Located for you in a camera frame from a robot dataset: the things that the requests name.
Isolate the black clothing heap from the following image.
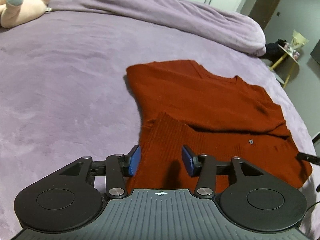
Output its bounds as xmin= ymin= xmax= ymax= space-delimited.
xmin=260 ymin=39 xmax=287 ymax=62

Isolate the purple rumpled blanket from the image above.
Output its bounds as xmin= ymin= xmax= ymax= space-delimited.
xmin=49 ymin=0 xmax=266 ymax=56

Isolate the red knit sweater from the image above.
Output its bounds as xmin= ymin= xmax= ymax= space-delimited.
xmin=126 ymin=60 xmax=312 ymax=190

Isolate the yellow legged side table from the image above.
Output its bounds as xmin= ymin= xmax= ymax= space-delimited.
xmin=270 ymin=45 xmax=299 ymax=89

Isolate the white bouquet on table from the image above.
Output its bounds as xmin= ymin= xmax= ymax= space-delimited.
xmin=284 ymin=30 xmax=309 ymax=59

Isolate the pink plush toy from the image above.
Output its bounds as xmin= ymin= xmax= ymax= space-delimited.
xmin=1 ymin=0 xmax=50 ymax=28

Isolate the purple bed sheet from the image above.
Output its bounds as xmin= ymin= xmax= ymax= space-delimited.
xmin=1 ymin=11 xmax=315 ymax=239

